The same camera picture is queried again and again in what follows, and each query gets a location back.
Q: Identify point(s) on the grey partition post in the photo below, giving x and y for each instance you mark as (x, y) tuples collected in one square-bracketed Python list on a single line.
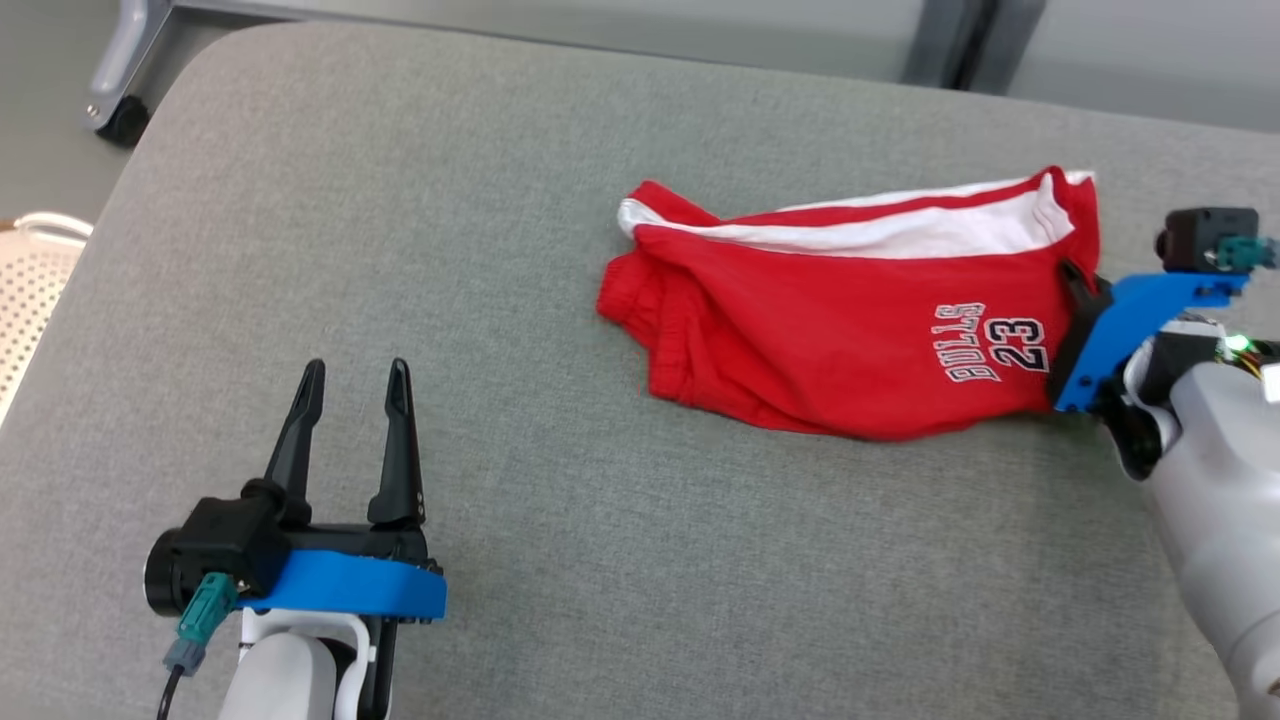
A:
[(970, 40)]

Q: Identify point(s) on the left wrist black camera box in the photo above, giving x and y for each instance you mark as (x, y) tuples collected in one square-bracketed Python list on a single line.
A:
[(235, 540)]

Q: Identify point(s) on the grey fabric cushion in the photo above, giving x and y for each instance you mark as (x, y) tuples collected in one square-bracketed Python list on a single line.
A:
[(500, 300)]

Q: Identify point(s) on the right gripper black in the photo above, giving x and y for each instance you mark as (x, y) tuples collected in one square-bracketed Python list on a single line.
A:
[(1180, 360)]

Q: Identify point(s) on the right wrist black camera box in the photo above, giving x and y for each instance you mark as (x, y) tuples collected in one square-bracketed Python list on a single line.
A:
[(1195, 240)]

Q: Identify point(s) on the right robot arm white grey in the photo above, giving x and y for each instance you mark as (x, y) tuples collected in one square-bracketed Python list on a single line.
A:
[(1220, 500)]

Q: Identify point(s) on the grey frame leg with caster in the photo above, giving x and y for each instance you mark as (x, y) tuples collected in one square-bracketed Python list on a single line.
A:
[(125, 60)]

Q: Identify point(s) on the left blue camera mount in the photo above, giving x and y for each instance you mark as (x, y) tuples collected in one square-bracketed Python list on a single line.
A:
[(350, 588)]

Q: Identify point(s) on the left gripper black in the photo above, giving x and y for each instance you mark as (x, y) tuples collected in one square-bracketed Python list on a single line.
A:
[(350, 540)]

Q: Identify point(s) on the white perforated laundry basket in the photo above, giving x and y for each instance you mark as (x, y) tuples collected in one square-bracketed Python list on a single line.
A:
[(35, 300)]

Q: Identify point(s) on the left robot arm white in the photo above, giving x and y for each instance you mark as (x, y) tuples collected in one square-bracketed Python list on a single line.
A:
[(285, 675)]

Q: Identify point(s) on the red Bulls 23 shorts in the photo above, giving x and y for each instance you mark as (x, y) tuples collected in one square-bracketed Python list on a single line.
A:
[(830, 330)]

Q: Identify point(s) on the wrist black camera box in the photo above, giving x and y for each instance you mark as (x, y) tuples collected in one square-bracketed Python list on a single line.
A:
[(235, 540), (1195, 240)]

